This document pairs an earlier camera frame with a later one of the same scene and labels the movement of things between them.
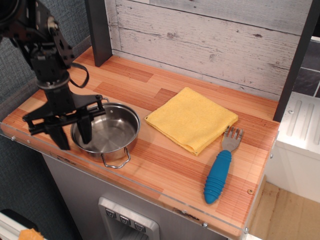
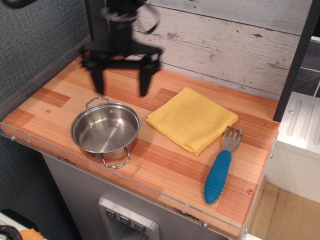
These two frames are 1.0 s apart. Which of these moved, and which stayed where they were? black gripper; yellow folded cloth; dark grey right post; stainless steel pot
Moved: black gripper
Stayed: stainless steel pot; yellow folded cloth; dark grey right post
